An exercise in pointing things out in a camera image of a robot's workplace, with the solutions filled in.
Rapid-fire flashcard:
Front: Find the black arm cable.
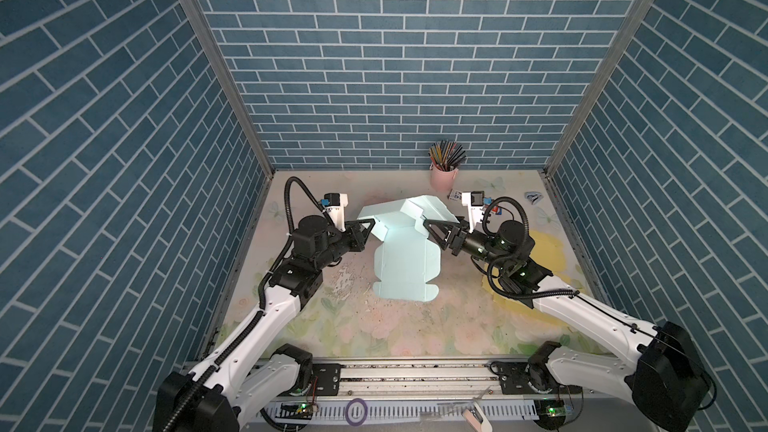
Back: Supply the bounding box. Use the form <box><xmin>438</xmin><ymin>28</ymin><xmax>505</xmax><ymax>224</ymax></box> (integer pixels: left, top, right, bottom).
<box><xmin>158</xmin><ymin>176</ymin><xmax>328</xmax><ymax>432</ymax></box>
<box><xmin>479</xmin><ymin>195</ymin><xmax>718</xmax><ymax>412</ymax></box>

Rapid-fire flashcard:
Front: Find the left green circuit board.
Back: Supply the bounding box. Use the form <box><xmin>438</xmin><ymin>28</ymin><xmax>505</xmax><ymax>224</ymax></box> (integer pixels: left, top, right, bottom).
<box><xmin>277</xmin><ymin>402</ymin><xmax>319</xmax><ymax>421</ymax></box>

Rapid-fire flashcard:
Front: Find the bundle of coloured pencils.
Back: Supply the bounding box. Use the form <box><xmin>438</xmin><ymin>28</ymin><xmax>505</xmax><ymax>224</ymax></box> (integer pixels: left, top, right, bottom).
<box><xmin>428</xmin><ymin>140</ymin><xmax>466</xmax><ymax>172</ymax></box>

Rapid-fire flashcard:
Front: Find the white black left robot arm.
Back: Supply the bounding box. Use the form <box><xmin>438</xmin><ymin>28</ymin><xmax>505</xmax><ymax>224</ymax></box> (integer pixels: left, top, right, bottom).
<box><xmin>152</xmin><ymin>215</ymin><xmax>375</xmax><ymax>431</ymax></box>

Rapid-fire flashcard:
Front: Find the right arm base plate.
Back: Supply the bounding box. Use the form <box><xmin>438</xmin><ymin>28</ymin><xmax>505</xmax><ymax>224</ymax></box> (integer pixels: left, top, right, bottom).
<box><xmin>487</xmin><ymin>360</ymin><xmax>583</xmax><ymax>396</ymax></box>

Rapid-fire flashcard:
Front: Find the pink metal pencil bucket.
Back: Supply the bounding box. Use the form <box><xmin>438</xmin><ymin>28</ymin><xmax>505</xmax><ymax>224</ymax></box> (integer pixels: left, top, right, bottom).
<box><xmin>430</xmin><ymin>165</ymin><xmax>459</xmax><ymax>193</ymax></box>

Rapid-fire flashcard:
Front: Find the green circuit board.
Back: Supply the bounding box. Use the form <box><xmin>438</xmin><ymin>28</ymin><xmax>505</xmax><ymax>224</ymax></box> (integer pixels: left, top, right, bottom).
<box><xmin>277</xmin><ymin>402</ymin><xmax>319</xmax><ymax>421</ymax></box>
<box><xmin>533</xmin><ymin>399</ymin><xmax>573</xmax><ymax>431</ymax></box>

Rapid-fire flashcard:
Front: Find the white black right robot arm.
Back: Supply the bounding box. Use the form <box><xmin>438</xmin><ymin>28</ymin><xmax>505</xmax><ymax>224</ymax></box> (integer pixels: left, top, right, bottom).
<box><xmin>424</xmin><ymin>219</ymin><xmax>718</xmax><ymax>431</ymax></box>

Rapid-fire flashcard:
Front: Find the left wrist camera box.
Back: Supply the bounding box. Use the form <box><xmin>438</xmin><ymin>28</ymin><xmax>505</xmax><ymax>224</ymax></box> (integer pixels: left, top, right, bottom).
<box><xmin>321</xmin><ymin>193</ymin><xmax>348</xmax><ymax>232</ymax></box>

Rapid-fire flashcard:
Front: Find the purple tape ring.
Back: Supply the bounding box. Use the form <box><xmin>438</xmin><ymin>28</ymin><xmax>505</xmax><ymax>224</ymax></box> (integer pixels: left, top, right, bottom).
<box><xmin>344</xmin><ymin>397</ymin><xmax>369</xmax><ymax>427</ymax></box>

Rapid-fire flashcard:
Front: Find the white pink clip tool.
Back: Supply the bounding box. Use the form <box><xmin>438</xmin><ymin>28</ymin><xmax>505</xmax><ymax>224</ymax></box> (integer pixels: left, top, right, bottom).
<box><xmin>439</xmin><ymin>387</ymin><xmax>493</xmax><ymax>432</ymax></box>

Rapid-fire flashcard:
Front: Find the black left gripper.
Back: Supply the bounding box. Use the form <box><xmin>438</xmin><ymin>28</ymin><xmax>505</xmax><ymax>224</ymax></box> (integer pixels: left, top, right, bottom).
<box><xmin>311</xmin><ymin>218</ymin><xmax>375</xmax><ymax>274</ymax></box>

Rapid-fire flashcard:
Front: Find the light blue paper box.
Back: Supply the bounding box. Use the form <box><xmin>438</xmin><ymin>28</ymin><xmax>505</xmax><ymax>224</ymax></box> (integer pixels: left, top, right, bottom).
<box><xmin>358</xmin><ymin>195</ymin><xmax>458</xmax><ymax>302</ymax></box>

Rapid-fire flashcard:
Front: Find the aluminium front rail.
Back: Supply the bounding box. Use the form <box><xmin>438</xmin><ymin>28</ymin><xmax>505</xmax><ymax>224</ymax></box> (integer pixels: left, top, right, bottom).
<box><xmin>157</xmin><ymin>357</ymin><xmax>686</xmax><ymax>432</ymax></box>

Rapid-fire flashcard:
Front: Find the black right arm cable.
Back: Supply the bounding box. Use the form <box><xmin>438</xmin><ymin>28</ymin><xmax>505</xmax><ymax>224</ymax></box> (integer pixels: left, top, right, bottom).
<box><xmin>479</xmin><ymin>195</ymin><xmax>718</xmax><ymax>412</ymax></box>

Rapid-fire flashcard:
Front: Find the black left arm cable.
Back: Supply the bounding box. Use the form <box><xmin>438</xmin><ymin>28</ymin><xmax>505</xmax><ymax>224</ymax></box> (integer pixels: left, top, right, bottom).
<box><xmin>158</xmin><ymin>176</ymin><xmax>328</xmax><ymax>432</ymax></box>

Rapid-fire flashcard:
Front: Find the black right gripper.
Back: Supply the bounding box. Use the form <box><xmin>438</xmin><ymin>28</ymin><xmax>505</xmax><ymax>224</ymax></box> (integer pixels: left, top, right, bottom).
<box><xmin>427</xmin><ymin>215</ymin><xmax>513</xmax><ymax>275</ymax></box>

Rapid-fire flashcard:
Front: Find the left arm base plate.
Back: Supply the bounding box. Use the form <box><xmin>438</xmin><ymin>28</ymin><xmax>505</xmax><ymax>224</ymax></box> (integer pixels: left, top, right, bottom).
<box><xmin>281</xmin><ymin>363</ymin><xmax>342</xmax><ymax>397</ymax></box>

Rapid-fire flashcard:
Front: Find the yellow flat paper box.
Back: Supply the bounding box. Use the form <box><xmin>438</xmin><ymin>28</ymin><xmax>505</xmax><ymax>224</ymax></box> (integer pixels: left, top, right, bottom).
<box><xmin>482</xmin><ymin>229</ymin><xmax>568</xmax><ymax>313</ymax></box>

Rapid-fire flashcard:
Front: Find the right green circuit board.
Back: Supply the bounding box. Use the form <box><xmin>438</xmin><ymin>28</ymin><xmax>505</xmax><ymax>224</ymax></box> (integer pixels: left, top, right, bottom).
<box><xmin>533</xmin><ymin>399</ymin><xmax>573</xmax><ymax>431</ymax></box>

